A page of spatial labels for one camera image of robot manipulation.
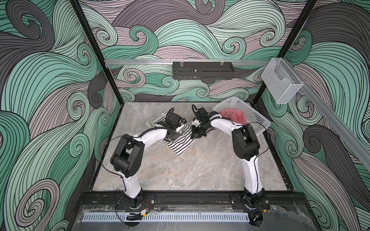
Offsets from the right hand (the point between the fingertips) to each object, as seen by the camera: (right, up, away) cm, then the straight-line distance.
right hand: (189, 138), depth 94 cm
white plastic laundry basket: (+47, +14, +9) cm, 50 cm away
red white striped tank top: (+37, +15, +13) cm, 42 cm away
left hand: (-11, +5, -1) cm, 13 cm away
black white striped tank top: (-4, -2, +1) cm, 4 cm away
